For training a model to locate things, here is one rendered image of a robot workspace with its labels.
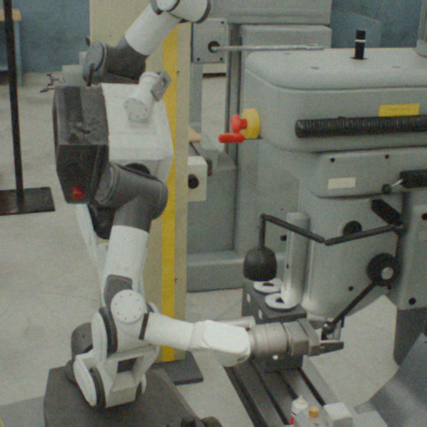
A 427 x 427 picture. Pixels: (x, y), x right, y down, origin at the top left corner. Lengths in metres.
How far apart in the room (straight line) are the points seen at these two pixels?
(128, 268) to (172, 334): 0.18
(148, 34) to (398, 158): 0.78
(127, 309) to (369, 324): 2.77
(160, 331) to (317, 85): 0.68
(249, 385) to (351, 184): 0.83
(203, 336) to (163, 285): 1.89
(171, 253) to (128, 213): 1.77
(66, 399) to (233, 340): 1.09
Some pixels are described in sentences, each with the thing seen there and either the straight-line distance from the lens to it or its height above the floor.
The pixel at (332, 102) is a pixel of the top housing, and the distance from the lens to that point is 1.42.
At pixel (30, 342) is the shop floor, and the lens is 4.10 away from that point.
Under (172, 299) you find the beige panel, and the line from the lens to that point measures 3.64.
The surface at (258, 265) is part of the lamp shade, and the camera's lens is 1.54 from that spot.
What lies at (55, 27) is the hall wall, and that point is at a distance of 10.51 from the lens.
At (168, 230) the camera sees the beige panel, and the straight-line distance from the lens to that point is 3.47.
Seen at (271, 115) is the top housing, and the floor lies 1.80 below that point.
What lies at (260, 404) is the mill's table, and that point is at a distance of 2.07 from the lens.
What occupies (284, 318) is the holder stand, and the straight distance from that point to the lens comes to 2.11.
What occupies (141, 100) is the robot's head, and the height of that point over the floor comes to 1.73.
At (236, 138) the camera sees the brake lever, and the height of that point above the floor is 1.70.
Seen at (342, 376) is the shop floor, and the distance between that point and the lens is 3.86.
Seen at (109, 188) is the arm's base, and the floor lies 1.55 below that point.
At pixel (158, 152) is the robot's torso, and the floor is 1.59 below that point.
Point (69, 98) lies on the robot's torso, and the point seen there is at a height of 1.71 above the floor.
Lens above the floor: 2.17
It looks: 23 degrees down
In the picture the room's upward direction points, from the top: 2 degrees clockwise
